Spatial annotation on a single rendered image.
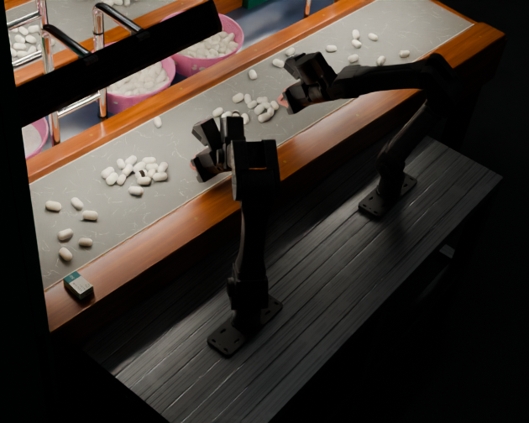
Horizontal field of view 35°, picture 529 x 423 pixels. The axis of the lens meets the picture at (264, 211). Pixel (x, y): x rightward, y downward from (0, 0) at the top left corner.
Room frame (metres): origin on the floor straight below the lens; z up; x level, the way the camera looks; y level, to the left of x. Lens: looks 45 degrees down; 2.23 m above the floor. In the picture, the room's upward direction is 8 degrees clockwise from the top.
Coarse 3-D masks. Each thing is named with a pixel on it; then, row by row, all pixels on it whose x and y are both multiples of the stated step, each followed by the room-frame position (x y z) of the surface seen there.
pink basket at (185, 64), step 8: (168, 16) 2.26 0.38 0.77; (224, 16) 2.30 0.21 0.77; (224, 24) 2.29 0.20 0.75; (232, 24) 2.28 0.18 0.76; (232, 32) 2.26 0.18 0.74; (240, 32) 2.23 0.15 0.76; (240, 40) 2.20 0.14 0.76; (176, 56) 2.07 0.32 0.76; (184, 56) 2.06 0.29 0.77; (224, 56) 2.09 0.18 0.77; (184, 64) 2.08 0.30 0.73; (192, 64) 2.07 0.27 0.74; (200, 64) 2.07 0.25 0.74; (208, 64) 2.07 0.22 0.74; (184, 72) 2.09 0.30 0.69; (192, 72) 2.08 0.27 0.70
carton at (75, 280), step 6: (66, 276) 1.17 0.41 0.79; (72, 276) 1.17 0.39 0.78; (78, 276) 1.17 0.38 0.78; (66, 282) 1.15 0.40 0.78; (72, 282) 1.16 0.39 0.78; (78, 282) 1.16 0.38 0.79; (84, 282) 1.16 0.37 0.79; (72, 288) 1.14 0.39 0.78; (78, 288) 1.14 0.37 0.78; (84, 288) 1.14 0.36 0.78; (90, 288) 1.15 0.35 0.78; (78, 294) 1.13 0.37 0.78; (84, 294) 1.13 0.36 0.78
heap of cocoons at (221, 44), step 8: (224, 32) 2.27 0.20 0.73; (208, 40) 2.20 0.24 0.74; (216, 40) 2.20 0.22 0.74; (224, 40) 2.21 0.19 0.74; (232, 40) 2.23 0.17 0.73; (192, 48) 2.15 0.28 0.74; (200, 48) 2.16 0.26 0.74; (208, 48) 2.17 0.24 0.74; (216, 48) 2.16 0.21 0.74; (224, 48) 2.17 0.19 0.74; (232, 48) 2.17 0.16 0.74; (192, 56) 2.12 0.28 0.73; (200, 56) 2.11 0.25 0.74; (208, 56) 2.11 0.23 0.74; (216, 56) 2.13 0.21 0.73; (176, 64) 2.09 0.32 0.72
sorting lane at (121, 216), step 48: (384, 0) 2.58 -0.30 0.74; (288, 48) 2.22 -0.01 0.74; (384, 48) 2.29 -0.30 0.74; (432, 48) 2.33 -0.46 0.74; (144, 144) 1.68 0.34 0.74; (192, 144) 1.71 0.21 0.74; (48, 192) 1.46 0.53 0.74; (96, 192) 1.48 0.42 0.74; (144, 192) 1.50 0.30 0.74; (192, 192) 1.53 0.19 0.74; (48, 240) 1.30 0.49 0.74; (96, 240) 1.33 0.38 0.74; (48, 288) 1.17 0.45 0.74
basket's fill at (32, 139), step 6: (30, 126) 1.71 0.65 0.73; (24, 132) 1.68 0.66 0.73; (30, 132) 1.69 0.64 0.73; (36, 132) 1.68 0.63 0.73; (24, 138) 1.65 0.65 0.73; (30, 138) 1.66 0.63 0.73; (36, 138) 1.66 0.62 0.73; (24, 144) 1.63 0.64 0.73; (30, 144) 1.64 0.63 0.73; (36, 144) 1.64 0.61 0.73; (24, 150) 1.61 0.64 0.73; (30, 150) 1.61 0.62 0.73
